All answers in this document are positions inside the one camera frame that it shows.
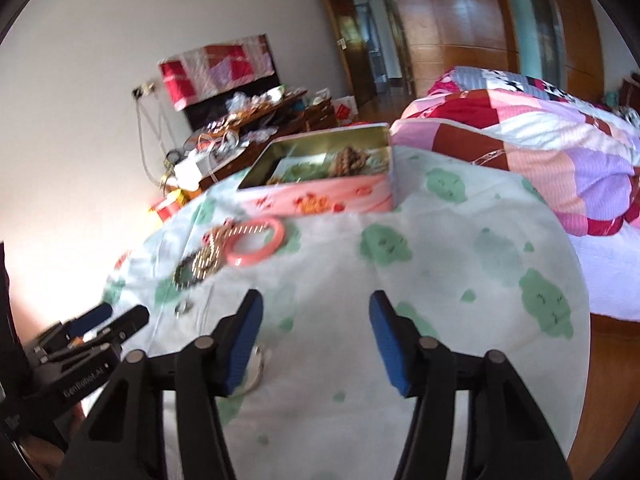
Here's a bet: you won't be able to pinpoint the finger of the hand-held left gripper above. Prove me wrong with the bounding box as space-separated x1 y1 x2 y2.
65 302 114 339
82 305 151 350

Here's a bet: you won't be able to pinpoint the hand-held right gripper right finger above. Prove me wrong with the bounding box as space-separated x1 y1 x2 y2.
368 290 573 480

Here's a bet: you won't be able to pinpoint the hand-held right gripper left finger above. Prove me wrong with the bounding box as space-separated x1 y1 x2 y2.
55 288 264 480

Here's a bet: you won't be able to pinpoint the black bead bracelet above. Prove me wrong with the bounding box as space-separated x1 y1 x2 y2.
172 252 211 289

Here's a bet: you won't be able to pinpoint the pink bangle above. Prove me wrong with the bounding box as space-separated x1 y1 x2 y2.
224 217 287 267

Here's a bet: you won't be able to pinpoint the gold chain necklace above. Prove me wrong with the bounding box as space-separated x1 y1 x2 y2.
192 222 273 282

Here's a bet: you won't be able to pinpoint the pink tin box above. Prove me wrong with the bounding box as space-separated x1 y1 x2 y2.
236 122 396 217

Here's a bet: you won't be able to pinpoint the green jewelry piece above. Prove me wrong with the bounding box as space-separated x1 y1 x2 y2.
267 157 331 186

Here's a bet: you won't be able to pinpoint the white green printed cloth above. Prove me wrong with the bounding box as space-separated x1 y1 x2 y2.
102 145 592 480

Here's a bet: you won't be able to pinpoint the red box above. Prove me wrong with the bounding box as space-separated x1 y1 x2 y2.
150 195 188 224

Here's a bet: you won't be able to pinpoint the white box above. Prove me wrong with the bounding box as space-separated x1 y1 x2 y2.
172 152 216 193

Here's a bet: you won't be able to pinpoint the pile of plastic packets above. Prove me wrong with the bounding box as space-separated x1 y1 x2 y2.
190 87 311 161

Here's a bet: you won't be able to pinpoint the black television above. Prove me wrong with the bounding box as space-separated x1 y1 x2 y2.
182 72 286 133

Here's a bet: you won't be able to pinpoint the white bed sheet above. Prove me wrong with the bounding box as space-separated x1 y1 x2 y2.
570 220 640 322

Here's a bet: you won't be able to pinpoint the wooden television cabinet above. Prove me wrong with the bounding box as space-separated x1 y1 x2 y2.
182 87 341 196

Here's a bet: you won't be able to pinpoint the red white bag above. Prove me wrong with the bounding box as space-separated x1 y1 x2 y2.
332 96 359 126

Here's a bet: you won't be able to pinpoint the patchwork quilt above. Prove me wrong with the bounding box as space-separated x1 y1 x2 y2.
389 66 640 237

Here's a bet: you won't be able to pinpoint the patchwork television cover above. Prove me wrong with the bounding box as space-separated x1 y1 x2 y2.
158 33 276 111

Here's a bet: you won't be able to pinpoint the wooden wardrobe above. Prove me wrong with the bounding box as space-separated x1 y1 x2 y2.
385 0 606 106

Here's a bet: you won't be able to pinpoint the silver bracelet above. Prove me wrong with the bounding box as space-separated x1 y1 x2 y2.
240 344 267 392

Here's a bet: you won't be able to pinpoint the brown bead bracelet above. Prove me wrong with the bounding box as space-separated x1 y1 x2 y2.
329 145 377 179

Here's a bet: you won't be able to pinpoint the hanging cables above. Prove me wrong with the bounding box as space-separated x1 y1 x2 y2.
134 94 173 186

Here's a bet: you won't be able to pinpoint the wooden door frame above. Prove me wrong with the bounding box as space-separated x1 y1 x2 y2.
306 0 416 108

